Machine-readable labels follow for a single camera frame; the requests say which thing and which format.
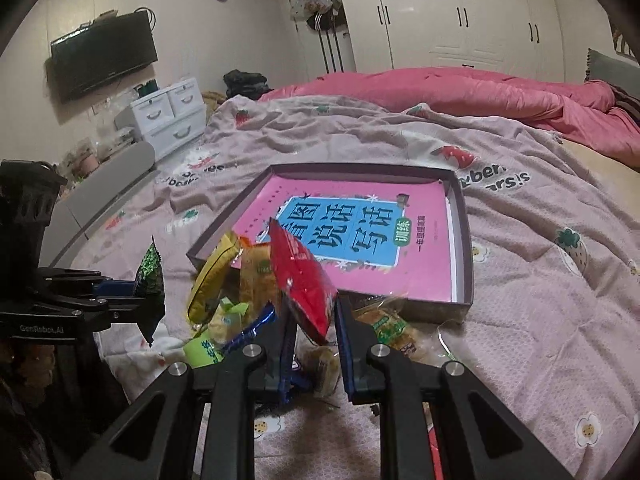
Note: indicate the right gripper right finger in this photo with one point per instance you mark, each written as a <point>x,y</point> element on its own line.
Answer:
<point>435,422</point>

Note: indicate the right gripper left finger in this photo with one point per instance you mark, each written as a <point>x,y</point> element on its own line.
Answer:
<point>156,437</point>

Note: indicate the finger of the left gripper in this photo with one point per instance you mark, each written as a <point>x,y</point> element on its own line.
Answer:
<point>71,320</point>
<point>81,283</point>

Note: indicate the light green candy bag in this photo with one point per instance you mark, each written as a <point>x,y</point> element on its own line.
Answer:
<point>208,346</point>

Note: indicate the blue snack packet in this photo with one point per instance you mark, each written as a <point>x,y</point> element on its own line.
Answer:
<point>266,316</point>

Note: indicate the black green pea packet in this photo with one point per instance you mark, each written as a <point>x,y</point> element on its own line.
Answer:
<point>149,289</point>

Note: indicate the yellow Alpenliebe candy packet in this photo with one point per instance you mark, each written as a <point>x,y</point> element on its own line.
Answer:
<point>206,289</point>

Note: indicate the orange yellow cracker packet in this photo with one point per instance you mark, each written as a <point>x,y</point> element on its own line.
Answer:
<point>258,285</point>

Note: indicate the clear biscuit packet green label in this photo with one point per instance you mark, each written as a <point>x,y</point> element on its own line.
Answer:
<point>421,342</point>

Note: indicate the red snack packet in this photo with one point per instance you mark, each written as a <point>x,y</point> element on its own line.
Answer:
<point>309,293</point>

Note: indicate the grey bench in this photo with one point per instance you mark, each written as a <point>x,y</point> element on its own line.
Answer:
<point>80,213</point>

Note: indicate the small clear candy packet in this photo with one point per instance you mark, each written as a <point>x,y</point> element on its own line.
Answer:
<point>324,364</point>

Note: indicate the pink strawberry bed sheet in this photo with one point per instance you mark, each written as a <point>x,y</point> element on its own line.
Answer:
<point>554,326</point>

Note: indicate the purple shallow box tray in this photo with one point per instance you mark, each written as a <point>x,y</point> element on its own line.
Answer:
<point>414,310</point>

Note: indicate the white drawer cabinet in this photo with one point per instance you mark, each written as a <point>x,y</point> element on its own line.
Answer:
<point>166,119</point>

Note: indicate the pink Chinese workbook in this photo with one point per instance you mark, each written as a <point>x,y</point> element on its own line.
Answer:
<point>372,237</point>

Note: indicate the dark clothes pile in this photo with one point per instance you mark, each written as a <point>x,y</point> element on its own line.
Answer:
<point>251,85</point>

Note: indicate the hanging bags on rack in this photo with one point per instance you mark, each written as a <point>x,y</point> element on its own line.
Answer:
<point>319,15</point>

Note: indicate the pink quilt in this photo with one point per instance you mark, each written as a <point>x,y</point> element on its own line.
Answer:
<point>585,113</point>

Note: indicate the grey headboard cushion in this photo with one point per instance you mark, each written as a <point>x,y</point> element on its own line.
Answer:
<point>610,70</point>

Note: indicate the white wardrobe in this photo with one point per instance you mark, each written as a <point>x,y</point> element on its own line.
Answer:
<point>515,37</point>

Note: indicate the black wall television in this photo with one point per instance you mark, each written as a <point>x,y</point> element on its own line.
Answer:
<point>94,56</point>

